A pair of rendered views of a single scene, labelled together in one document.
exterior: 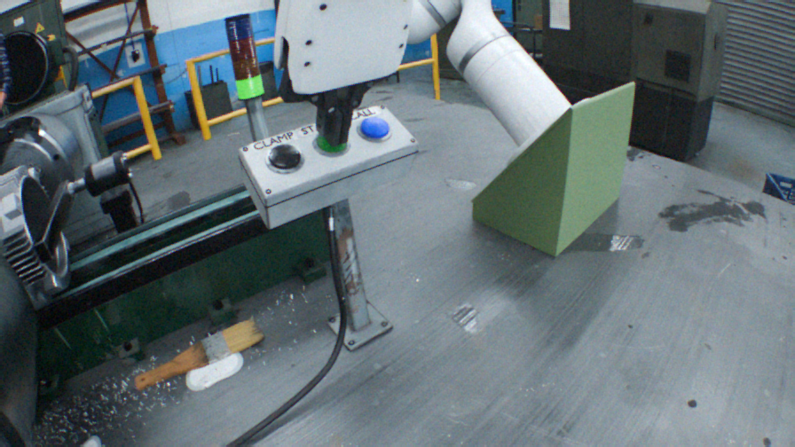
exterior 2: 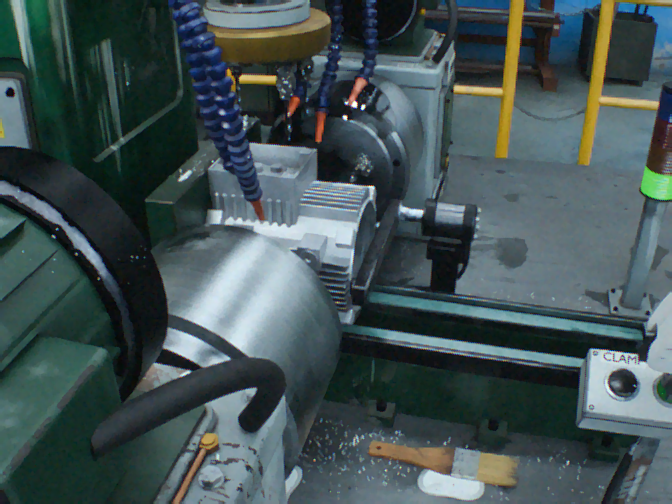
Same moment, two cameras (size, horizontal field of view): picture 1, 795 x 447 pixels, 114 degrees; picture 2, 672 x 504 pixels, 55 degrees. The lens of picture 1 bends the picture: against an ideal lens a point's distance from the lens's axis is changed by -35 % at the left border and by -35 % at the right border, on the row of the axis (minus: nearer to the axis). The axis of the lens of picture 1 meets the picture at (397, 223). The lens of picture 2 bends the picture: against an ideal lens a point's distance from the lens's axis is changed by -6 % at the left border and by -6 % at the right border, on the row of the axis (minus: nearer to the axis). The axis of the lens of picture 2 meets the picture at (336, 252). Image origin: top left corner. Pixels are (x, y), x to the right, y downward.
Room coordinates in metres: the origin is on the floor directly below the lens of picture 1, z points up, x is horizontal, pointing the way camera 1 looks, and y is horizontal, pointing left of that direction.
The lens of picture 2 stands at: (-0.20, -0.07, 1.51)
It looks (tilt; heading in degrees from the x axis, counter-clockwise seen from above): 31 degrees down; 48
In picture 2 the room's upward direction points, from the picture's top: straight up
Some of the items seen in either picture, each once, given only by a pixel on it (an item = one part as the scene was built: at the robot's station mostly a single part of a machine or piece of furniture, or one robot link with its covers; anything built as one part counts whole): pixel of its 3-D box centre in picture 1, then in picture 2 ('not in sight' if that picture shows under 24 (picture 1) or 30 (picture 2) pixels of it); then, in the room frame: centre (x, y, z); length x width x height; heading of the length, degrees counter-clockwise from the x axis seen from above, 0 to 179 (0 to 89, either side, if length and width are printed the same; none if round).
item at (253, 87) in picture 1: (249, 87); (660, 181); (0.87, 0.30, 1.05); 0.06 x 0.06 x 0.04
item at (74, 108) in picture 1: (58, 163); (379, 122); (0.83, 0.91, 0.99); 0.35 x 0.31 x 0.37; 33
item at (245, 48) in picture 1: (242, 48); (671, 131); (0.87, 0.30, 1.14); 0.06 x 0.06 x 0.04
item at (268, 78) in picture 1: (263, 84); not in sight; (5.53, 1.68, 0.30); 0.39 x 0.39 x 0.60
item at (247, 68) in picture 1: (246, 67); (666, 156); (0.87, 0.30, 1.10); 0.06 x 0.06 x 0.04
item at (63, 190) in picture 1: (57, 214); (380, 247); (0.42, 0.50, 1.01); 0.26 x 0.04 x 0.03; 33
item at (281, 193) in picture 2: not in sight; (264, 183); (0.31, 0.62, 1.11); 0.12 x 0.11 x 0.07; 123
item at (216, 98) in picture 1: (207, 94); (619, 29); (4.95, 2.28, 0.41); 0.52 x 0.47 x 0.82; 129
